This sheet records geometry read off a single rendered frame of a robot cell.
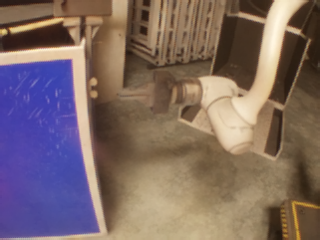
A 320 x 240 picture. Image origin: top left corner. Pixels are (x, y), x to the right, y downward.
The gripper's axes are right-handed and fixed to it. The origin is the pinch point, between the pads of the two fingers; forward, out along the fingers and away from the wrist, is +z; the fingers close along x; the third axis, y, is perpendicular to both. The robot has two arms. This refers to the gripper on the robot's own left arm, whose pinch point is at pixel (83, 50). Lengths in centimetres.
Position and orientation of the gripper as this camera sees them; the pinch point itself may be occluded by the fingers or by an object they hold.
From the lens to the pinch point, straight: 52.0
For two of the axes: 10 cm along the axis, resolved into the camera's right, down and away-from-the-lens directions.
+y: 2.9, 4.1, -8.7
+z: -0.6, 9.1, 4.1
